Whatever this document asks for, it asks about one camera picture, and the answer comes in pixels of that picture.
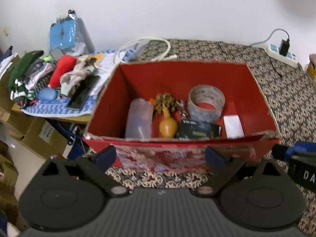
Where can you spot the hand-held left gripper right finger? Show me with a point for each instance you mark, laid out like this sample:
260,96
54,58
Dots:
214,157

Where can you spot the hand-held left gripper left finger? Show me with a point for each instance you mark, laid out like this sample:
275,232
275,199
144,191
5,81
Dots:
106,156

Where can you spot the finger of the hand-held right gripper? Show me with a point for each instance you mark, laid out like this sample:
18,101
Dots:
293,150

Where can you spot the black card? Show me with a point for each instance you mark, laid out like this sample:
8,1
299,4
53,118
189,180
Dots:
197,128

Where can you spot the translucent plastic bottle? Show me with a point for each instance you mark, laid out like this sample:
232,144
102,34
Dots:
138,118

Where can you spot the clear tape roll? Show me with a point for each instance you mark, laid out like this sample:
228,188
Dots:
195,111

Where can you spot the yellow gourd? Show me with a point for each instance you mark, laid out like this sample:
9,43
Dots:
167,128

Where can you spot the red cardboard box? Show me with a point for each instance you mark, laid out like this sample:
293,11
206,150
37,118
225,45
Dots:
172,84

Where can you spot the small white box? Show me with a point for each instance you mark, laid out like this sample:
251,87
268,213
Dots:
233,127

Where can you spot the metal keys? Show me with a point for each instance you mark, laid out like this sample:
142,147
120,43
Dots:
184,109

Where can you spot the floral patterned cloth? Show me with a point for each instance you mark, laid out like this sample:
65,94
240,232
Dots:
284,91

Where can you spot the black smartphone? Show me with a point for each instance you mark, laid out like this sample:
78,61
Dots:
82,93

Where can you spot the blue white patterned towel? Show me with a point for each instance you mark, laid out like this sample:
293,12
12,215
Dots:
56,109

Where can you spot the pine cone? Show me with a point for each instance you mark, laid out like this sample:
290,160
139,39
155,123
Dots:
165,102

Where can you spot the brown cardboard box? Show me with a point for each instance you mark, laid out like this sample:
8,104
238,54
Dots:
32,133

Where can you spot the gold gift bag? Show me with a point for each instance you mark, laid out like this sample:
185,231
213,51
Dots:
312,74

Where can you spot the pale pink cloth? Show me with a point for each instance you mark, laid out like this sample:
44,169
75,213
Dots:
74,77

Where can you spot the blue oval case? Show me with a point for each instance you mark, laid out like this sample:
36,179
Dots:
47,95

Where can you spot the pink plush toy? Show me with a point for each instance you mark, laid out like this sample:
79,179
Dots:
313,59

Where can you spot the red plush toy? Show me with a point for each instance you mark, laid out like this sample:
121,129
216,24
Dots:
61,71

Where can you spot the orange yellow packet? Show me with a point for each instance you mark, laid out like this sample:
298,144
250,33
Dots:
97,57

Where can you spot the white power strip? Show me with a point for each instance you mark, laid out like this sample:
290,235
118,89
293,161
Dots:
274,50

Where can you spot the striped cloth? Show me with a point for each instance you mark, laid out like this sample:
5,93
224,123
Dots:
40,75

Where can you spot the black charger adapter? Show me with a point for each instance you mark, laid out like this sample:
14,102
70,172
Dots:
284,47

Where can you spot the green garment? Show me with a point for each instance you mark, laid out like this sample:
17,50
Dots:
27,61

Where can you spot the blue foil packet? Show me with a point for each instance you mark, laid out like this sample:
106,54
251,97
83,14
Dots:
61,34

